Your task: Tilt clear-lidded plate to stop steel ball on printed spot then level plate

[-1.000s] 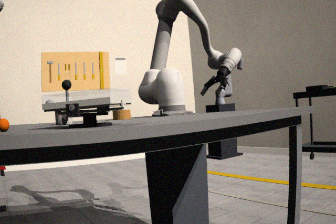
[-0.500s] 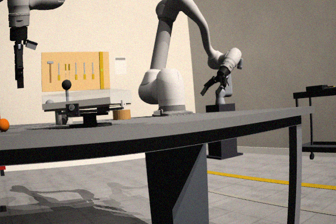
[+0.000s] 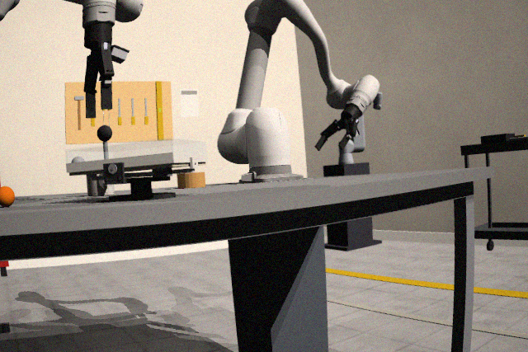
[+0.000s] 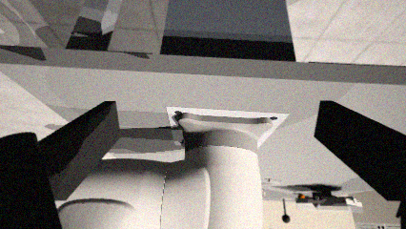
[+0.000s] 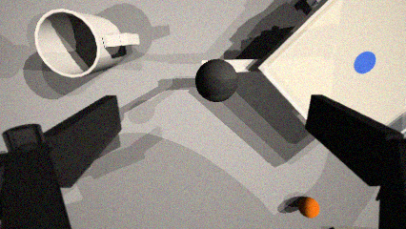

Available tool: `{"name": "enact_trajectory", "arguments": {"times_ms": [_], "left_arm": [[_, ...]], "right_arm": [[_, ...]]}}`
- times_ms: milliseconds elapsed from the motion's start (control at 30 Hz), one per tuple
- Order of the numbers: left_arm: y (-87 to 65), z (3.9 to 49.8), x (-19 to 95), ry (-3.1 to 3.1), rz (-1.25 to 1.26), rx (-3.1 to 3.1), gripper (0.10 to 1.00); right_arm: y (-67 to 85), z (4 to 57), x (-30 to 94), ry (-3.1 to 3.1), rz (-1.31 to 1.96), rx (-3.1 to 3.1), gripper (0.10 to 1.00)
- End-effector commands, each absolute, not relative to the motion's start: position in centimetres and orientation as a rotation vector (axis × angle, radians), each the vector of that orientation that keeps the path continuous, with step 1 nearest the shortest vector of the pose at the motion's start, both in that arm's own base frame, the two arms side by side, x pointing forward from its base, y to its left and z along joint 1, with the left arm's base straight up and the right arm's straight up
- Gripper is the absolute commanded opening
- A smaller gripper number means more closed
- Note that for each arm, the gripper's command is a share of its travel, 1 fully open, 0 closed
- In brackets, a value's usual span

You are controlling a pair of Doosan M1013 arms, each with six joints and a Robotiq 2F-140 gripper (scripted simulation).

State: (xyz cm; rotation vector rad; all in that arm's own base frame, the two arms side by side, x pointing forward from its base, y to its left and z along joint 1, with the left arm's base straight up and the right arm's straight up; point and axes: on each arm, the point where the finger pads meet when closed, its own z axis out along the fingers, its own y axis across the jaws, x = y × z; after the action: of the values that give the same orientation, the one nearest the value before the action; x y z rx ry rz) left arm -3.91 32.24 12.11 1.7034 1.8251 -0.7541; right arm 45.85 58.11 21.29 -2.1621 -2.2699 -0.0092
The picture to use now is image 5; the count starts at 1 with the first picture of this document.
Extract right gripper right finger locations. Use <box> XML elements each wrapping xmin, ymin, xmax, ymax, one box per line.
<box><xmin>305</xmin><ymin>94</ymin><xmax>406</xmax><ymax>229</ymax></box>

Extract white mug with handle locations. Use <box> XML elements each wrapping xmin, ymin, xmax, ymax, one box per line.
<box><xmin>34</xmin><ymin>9</ymin><xmax>140</xmax><ymax>78</ymax></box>

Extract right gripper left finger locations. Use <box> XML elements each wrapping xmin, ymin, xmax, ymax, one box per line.
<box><xmin>0</xmin><ymin>95</ymin><xmax>122</xmax><ymax>229</ymax></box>

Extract orange ball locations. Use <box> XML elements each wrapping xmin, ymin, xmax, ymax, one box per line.
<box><xmin>298</xmin><ymin>197</ymin><xmax>319</xmax><ymax>218</ymax></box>

